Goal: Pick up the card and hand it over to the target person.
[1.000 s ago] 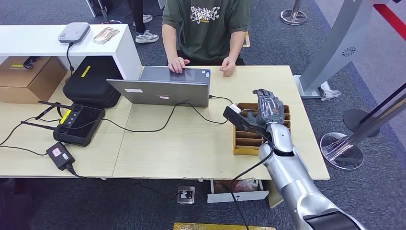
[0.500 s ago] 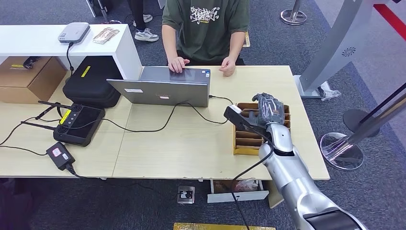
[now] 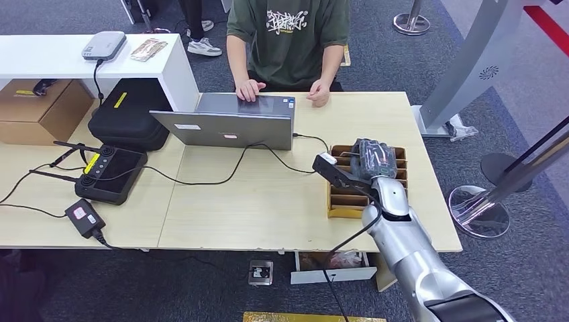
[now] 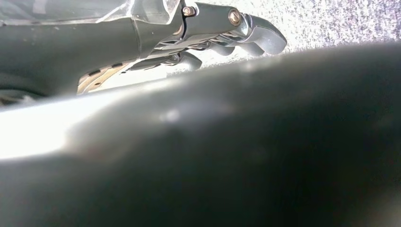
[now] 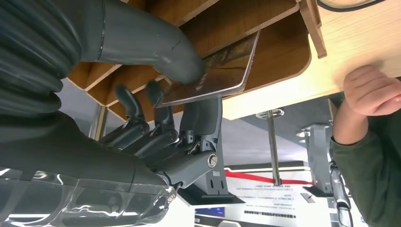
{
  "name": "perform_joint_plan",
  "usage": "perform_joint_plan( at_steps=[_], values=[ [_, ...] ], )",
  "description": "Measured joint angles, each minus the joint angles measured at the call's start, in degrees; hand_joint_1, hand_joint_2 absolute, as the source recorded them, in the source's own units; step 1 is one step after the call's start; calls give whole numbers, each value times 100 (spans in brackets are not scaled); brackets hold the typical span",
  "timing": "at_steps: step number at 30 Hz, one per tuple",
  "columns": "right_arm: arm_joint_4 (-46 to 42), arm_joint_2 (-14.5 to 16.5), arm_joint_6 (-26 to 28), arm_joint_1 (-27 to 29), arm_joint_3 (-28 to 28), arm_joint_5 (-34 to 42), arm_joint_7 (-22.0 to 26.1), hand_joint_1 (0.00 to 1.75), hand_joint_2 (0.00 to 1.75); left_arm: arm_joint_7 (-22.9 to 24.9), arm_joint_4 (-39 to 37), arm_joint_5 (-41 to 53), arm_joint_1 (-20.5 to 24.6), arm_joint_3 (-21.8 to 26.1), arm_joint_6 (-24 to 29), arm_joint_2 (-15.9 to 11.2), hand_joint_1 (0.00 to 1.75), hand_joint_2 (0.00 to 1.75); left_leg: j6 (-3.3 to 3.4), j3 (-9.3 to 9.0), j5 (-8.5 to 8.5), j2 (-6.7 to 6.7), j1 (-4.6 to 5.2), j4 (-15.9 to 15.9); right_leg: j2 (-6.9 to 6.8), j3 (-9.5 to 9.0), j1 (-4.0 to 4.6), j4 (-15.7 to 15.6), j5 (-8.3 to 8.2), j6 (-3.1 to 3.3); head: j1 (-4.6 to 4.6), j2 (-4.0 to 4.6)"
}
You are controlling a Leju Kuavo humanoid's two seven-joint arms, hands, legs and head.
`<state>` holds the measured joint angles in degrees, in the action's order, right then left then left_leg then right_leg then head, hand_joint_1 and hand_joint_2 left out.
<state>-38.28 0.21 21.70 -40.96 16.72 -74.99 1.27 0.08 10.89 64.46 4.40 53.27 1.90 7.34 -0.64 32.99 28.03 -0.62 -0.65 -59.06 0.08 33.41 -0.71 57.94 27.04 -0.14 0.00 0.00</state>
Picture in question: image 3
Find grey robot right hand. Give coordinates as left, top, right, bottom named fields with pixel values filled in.
left=350, top=138, right=398, bottom=181

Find brown slotted card box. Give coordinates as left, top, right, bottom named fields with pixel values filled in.
left=327, top=144, right=409, bottom=220

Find person's left hand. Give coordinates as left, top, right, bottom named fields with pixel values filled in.
left=306, top=78, right=333, bottom=109

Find person's hand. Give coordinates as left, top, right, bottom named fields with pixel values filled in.
left=234, top=78, right=267, bottom=103
left=306, top=78, right=333, bottom=109

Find person's right hand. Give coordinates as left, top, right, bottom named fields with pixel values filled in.
left=234, top=78, right=267, bottom=103

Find person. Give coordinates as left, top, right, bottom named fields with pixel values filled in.
left=225, top=0, right=351, bottom=109

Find standing person's legs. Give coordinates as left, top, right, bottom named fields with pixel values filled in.
left=177, top=0, right=206, bottom=42

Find crumpled clear plastic wrap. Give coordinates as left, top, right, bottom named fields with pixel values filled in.
left=444, top=113, right=480, bottom=143

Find cardboard sheet under desk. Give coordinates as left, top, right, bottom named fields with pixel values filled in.
left=374, top=252, right=399, bottom=293

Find chrome stanchion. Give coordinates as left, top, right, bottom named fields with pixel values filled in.
left=448, top=127, right=569, bottom=240
left=392, top=0, right=431, bottom=37

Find white open drawer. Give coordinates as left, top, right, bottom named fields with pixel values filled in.
left=290, top=251, right=378, bottom=286

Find black stanchion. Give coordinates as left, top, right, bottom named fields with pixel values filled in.
left=480, top=115, right=569, bottom=188

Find grey gate panel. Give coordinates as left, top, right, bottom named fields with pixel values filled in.
left=411, top=0, right=526, bottom=139

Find grey laptop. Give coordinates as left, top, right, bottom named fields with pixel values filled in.
left=150, top=92, right=297, bottom=152

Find floor power outlet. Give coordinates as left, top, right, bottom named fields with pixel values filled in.
left=247, top=260, right=274, bottom=286

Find gold floor plate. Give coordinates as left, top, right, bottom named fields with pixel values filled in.
left=242, top=311, right=388, bottom=322

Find white sneaker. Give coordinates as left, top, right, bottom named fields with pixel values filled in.
left=187, top=37, right=223, bottom=58
left=186, top=19, right=215, bottom=39

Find black carrying case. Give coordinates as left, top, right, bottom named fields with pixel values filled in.
left=87, top=78, right=174, bottom=152

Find brown foil packet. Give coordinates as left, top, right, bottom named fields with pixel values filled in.
left=129, top=38, right=169, bottom=63

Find black router with antennas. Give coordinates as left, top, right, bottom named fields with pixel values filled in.
left=28, top=140, right=149, bottom=207

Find grey flat device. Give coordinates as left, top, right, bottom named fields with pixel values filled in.
left=81, top=30, right=128, bottom=62

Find black power adapter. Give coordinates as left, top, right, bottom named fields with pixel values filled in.
left=64, top=199, right=107, bottom=240

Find white desk shelf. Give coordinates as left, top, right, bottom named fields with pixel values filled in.
left=0, top=33, right=201, bottom=113

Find cardboard box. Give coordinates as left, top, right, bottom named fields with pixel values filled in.
left=0, top=78, right=95, bottom=147

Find black item on cardboard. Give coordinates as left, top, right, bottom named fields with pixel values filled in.
left=32, top=78, right=59, bottom=97

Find black laptop power cable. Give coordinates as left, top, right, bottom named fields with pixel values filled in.
left=292, top=131, right=331, bottom=154

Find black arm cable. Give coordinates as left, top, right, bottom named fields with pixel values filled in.
left=321, top=189, right=384, bottom=322

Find long black desk cable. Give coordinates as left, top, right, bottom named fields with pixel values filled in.
left=81, top=142, right=317, bottom=186

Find black device cable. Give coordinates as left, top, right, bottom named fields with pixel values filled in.
left=92, top=58, right=106, bottom=107

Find black adapter cable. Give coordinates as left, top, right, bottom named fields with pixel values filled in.
left=0, top=162, right=68, bottom=219

